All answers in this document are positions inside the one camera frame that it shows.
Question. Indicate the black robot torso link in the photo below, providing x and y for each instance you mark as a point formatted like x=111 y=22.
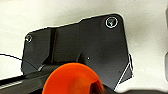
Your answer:
x=20 y=83

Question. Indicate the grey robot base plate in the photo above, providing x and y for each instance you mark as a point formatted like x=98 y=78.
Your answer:
x=96 y=46

